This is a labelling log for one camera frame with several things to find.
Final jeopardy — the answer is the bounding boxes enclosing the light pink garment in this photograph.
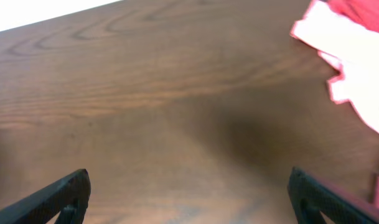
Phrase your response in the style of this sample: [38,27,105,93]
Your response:
[291,0,379,134]

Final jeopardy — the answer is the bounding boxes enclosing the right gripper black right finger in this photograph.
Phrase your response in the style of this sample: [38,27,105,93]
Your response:
[288,167,379,224]

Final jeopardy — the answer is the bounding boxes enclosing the red printed t-shirt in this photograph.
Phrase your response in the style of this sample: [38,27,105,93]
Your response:
[328,0,379,208]

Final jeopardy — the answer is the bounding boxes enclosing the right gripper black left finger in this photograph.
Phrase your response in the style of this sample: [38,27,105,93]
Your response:
[0,169,91,224]

